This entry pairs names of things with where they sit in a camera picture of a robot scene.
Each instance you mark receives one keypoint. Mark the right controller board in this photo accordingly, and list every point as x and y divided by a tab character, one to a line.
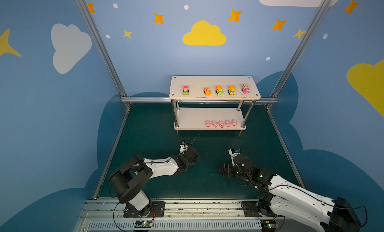
268	226

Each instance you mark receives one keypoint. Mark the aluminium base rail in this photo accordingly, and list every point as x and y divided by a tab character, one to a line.
180	215

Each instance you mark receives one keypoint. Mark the controller board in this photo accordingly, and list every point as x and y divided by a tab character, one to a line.
143	224
268	226

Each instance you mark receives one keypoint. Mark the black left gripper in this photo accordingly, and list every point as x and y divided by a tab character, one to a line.
191	154

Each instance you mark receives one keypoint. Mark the pink green toy truck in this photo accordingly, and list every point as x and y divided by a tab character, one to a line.
186	91

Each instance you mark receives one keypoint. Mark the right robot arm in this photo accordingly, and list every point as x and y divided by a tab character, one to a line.
286	199

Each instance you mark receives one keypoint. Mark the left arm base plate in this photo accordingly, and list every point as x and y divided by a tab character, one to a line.
152	209

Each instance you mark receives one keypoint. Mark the orange green toy truck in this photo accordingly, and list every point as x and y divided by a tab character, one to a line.
231	91

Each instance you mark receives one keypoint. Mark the white two-tier shelf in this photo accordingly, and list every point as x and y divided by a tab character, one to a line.
194	118

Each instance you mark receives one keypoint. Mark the aluminium frame post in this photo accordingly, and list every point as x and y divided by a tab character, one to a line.
88	18
304	41

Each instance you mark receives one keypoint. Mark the orange green toy car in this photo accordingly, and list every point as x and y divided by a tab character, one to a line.
219	90

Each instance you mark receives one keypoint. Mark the right aluminium frame post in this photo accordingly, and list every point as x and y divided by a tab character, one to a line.
304	41

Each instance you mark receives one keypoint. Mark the left controller board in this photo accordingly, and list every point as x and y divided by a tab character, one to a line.
143	224

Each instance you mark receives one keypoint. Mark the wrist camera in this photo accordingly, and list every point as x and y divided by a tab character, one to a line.
183	148
233	153

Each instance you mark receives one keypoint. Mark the left aluminium frame post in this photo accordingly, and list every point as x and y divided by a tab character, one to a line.
88	18

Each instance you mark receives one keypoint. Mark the rear aluminium crossbar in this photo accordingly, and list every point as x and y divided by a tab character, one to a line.
168	100

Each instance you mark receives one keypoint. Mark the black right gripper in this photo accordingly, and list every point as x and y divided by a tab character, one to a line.
235	165

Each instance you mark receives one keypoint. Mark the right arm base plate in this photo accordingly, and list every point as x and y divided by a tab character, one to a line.
252	208

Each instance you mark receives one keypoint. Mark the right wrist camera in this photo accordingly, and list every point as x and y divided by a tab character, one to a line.
233	153

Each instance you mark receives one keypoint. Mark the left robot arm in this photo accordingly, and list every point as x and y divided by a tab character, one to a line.
130	178

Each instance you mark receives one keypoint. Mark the pink green toy car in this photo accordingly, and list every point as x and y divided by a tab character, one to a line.
245	89

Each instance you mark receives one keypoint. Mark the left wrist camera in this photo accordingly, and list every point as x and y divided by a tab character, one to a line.
183	148

